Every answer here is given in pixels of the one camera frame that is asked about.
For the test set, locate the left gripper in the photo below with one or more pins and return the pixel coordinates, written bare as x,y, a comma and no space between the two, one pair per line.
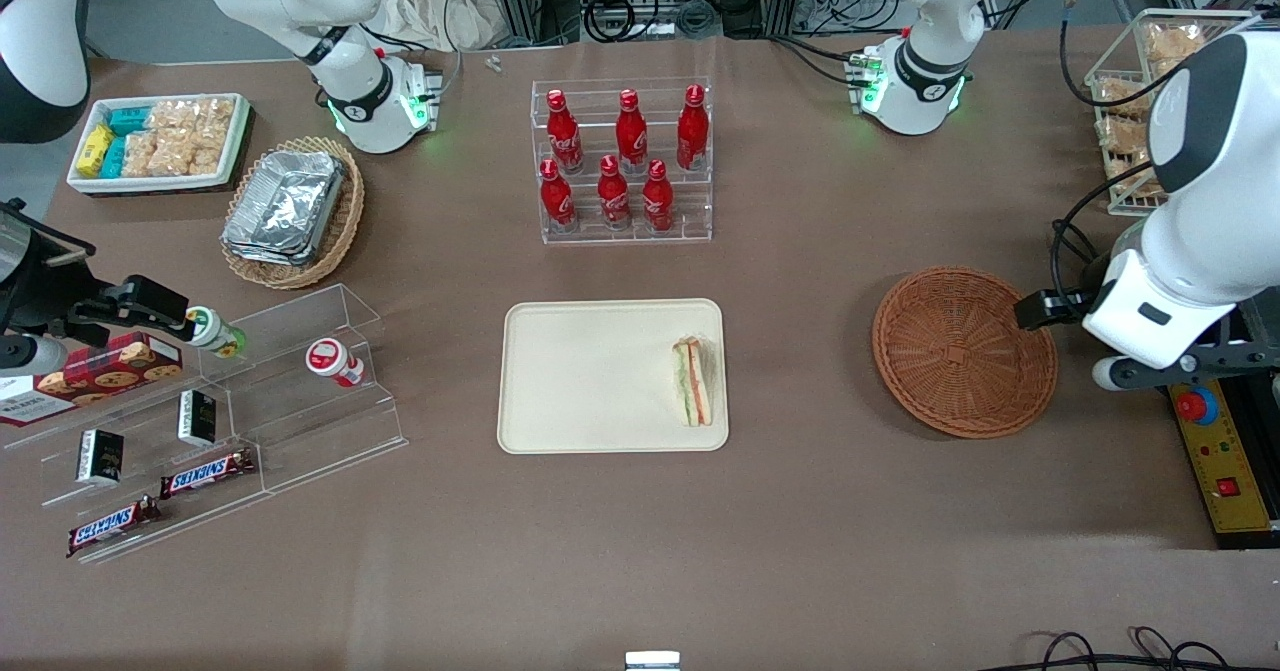
1050,307

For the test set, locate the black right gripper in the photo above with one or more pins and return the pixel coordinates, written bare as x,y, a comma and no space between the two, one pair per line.
45,286

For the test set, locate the triangle sandwich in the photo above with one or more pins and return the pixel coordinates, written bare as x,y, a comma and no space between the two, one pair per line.
695,381

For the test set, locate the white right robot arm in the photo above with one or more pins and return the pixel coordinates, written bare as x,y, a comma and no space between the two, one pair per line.
355,101

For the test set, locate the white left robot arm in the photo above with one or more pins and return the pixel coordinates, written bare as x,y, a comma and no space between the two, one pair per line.
1215,201

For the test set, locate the brown wicker basket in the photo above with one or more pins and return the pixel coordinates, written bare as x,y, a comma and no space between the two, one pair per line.
960,351

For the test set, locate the light wicker basket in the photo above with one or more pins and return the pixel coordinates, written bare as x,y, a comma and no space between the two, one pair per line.
345,221

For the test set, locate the cream plastic tray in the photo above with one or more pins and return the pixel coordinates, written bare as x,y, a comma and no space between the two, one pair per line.
590,376

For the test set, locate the red plaid cookie box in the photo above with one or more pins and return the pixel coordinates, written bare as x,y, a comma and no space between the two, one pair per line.
110,366

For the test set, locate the green sunflower snack cup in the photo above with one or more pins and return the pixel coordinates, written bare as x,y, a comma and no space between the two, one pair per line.
212,331

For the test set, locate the small black chocolate box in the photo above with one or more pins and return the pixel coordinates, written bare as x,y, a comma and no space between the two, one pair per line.
198,418
100,456

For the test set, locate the white rectangular snack bin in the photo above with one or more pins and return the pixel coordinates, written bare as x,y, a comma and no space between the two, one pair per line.
150,183

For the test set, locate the teal snack packet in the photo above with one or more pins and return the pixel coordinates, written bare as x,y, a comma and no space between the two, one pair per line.
130,119
114,158

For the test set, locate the clear rice cracker bag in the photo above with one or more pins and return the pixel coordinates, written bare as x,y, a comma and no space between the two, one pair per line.
182,156
216,121
173,115
140,154

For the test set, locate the yellow snack packet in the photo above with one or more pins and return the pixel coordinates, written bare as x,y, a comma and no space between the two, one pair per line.
95,149

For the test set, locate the Snickers chocolate bar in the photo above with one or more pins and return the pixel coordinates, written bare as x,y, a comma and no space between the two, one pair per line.
205,473
110,526

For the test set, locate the bagged pastry snack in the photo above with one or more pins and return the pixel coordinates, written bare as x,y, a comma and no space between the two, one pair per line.
1125,96
1125,139
1172,46

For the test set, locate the stacked aluminium foil trays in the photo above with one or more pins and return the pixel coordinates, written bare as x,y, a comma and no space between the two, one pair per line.
285,206

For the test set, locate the red lidded snack cup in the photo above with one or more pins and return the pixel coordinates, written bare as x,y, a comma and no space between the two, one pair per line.
328,358

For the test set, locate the clear acrylic tiered snack stand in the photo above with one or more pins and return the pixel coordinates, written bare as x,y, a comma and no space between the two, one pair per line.
300,431

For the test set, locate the yellow emergency stop box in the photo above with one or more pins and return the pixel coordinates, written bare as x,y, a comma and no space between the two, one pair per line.
1225,461

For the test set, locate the black side stand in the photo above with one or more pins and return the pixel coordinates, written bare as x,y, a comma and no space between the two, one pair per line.
1270,451

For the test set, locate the clear acrylic bottle stand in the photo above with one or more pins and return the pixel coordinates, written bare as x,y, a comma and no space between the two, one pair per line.
700,221

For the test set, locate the red cola bottle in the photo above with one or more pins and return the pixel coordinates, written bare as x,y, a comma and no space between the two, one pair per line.
630,136
613,199
563,136
657,201
692,131
556,201

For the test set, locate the white crumpled cloth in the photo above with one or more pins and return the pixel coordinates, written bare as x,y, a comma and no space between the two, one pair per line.
430,1

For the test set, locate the small metal part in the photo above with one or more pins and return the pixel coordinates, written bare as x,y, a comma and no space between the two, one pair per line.
493,63

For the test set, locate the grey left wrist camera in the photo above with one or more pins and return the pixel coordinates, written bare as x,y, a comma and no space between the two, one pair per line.
1112,373

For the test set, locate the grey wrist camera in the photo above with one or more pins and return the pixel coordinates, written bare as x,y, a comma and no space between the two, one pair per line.
30,354
1112,373

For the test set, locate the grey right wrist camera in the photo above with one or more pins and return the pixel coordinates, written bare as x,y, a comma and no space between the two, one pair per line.
30,354

